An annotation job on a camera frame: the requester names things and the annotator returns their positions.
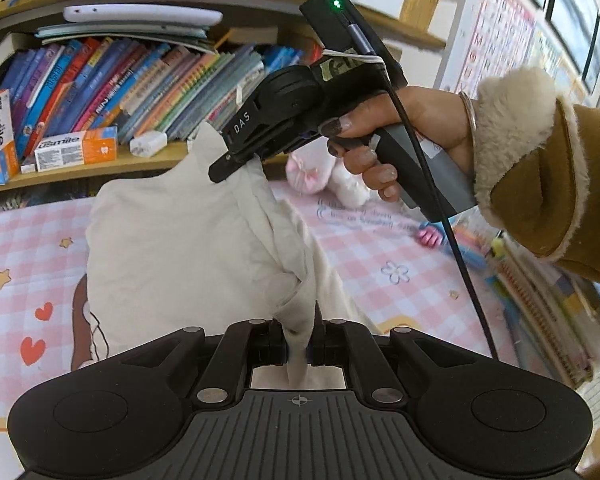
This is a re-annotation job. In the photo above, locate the stack of thin booklets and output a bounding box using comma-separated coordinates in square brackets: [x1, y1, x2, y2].
[35, 22, 216, 54]

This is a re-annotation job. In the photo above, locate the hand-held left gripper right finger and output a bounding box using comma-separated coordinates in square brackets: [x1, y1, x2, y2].
[307, 317, 476, 406]

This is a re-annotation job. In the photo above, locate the pink alphabet wall poster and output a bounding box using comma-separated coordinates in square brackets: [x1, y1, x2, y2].
[440, 0, 539, 97]

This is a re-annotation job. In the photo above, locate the pink plush toy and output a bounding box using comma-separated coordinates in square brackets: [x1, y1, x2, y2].
[286, 152, 376, 207]

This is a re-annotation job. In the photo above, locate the wooden bookshelf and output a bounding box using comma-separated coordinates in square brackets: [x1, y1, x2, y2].
[0, 0, 451, 196]

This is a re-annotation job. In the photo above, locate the black cable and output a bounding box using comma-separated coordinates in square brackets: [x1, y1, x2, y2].
[337, 12, 501, 361]

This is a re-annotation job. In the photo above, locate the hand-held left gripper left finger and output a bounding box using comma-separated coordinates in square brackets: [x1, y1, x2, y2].
[122, 317, 288, 407]

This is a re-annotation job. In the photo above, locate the cream t-shirt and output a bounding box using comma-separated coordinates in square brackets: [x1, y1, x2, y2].
[82, 122, 381, 391]

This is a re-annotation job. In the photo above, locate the person's right hand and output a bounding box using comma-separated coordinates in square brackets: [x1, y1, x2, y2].
[321, 86, 478, 204]

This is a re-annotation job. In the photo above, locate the pink checkered tablecloth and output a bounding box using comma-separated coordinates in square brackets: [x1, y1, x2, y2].
[0, 180, 546, 480]

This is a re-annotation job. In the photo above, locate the white oblong device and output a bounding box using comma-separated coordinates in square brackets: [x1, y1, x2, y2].
[62, 4, 224, 29]

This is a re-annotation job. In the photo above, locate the pink plastic toy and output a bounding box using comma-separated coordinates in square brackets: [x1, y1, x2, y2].
[415, 222, 447, 252]

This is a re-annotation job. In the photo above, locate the black framed window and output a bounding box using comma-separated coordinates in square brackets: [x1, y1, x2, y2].
[500, 0, 600, 92]

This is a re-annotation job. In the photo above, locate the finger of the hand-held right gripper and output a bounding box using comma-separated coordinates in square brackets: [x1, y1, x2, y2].
[208, 109, 322, 184]

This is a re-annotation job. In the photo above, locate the silver bracelet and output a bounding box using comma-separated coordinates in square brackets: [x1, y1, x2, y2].
[457, 91, 479, 134]

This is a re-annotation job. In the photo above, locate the white charger plug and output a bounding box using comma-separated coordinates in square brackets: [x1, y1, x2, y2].
[130, 131, 169, 157]

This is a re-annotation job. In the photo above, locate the row of colourful books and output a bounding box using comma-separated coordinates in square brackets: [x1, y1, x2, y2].
[0, 35, 326, 158]

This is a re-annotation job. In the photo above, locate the long white orange toothpaste box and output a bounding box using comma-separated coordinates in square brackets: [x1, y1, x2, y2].
[34, 126, 119, 173]

